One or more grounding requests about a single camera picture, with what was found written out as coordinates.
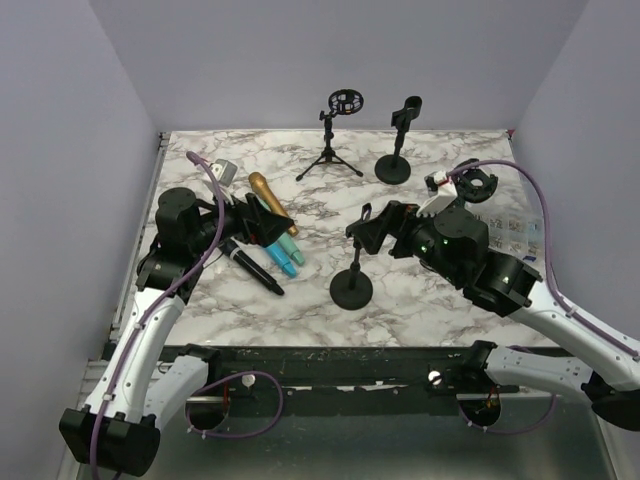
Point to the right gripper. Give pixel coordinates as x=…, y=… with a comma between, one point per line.
x=390, y=219

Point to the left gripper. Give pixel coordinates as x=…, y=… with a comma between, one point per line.
x=255, y=223

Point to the mint green microphone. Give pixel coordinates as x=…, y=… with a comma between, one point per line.
x=291, y=249

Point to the blue microphone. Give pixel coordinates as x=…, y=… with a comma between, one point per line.
x=280, y=258

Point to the gold microphone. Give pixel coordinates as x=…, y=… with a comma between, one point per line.
x=261, y=187

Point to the black microphone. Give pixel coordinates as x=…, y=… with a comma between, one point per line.
x=234, y=252

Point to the black round-base clip stand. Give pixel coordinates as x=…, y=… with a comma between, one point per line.
x=393, y=169

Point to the black round-base shock-mount stand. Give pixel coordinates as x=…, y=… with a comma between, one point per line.
x=474, y=186

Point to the black tripod mic stand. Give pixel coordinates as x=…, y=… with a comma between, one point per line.
x=343, y=102

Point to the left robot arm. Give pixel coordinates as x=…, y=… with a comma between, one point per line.
x=119, y=426

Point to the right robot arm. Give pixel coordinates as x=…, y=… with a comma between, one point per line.
x=601, y=366

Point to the clear plastic screw box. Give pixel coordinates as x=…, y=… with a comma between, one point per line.
x=513, y=215

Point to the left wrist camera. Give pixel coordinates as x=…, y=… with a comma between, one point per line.
x=224, y=171

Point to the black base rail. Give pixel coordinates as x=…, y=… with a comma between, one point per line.
x=345, y=381

